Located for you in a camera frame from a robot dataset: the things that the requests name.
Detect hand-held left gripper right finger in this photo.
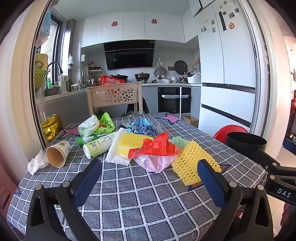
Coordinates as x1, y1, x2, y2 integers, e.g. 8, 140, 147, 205
196, 159, 274, 241

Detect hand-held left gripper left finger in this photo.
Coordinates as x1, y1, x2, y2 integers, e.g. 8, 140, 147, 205
26, 159, 103, 241

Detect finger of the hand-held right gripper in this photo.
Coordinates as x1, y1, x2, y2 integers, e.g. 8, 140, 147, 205
259, 149, 296, 184

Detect yellow foam fruit net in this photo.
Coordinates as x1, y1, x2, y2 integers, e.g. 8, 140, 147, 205
171, 141, 222, 186

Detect large green capped bottle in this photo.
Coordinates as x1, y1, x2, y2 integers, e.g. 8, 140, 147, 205
83, 132, 118, 159

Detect red bin with black liner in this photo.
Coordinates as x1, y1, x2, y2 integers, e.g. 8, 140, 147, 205
213, 125, 268, 152

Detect white paper cup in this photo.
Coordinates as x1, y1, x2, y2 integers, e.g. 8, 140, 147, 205
46, 140, 71, 168

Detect small green capped tube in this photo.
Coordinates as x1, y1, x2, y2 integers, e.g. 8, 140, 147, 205
77, 135, 100, 146

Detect yellow green sponge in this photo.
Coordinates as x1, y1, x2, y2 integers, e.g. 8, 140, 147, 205
119, 133, 154, 156

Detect blue plastic bag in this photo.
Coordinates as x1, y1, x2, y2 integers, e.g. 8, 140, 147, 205
126, 118, 163, 136

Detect white foam sheet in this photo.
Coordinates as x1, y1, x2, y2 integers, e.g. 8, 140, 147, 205
105, 128, 135, 166

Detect grey checked tablecloth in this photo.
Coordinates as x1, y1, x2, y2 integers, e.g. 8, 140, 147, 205
7, 112, 268, 241

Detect green foam fruit net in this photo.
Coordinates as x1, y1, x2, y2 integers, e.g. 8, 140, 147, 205
169, 136, 189, 149

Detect crumpled white tissue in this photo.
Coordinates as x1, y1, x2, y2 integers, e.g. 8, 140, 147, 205
27, 149, 50, 175

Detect white green plastic bag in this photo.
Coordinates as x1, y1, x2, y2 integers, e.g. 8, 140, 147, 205
78, 115, 100, 137

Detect pink plastic bag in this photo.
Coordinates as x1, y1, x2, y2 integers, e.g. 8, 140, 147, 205
135, 154, 178, 174

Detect green snack bag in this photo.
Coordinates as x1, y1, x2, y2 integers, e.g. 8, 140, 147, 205
92, 112, 115, 138

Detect red dotted wrapper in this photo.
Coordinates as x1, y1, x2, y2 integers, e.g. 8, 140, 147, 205
128, 130, 184, 159

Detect gold foil bag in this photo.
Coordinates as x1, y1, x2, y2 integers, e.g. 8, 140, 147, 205
42, 113, 63, 141

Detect cardboard box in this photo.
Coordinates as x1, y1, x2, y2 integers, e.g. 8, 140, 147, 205
183, 115, 199, 128

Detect white perforated side table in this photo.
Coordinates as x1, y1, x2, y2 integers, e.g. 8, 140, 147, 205
86, 82, 143, 117

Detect black built-in oven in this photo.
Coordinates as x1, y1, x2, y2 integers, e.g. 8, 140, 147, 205
157, 87, 192, 114

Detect black cloth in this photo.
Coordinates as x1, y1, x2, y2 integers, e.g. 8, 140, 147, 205
127, 97, 150, 114

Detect red plastic basket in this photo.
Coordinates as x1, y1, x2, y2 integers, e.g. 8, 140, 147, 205
100, 75, 125, 87

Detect white refrigerator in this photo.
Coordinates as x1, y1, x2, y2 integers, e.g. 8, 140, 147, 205
198, 0, 258, 139

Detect white rice cooker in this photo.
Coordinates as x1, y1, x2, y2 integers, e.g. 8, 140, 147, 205
187, 72, 202, 84

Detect green colander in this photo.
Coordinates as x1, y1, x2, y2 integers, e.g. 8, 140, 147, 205
34, 69, 48, 90

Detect grey round steamer rack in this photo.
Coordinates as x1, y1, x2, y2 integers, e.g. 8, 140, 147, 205
154, 66, 167, 80

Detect black faucet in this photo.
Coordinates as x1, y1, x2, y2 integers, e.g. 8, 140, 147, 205
46, 62, 63, 90

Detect pale yellow jug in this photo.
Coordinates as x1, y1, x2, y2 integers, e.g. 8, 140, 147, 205
35, 53, 49, 70

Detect black range hood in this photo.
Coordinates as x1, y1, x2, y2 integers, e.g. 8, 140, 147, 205
103, 40, 155, 71

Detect grey sliding door frame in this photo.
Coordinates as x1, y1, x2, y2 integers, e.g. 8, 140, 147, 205
240, 0, 278, 142

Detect dark round wall tray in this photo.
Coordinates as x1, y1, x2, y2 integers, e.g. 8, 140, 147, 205
174, 60, 188, 75

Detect white wall cabinets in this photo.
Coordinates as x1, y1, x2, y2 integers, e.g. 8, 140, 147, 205
81, 10, 200, 48

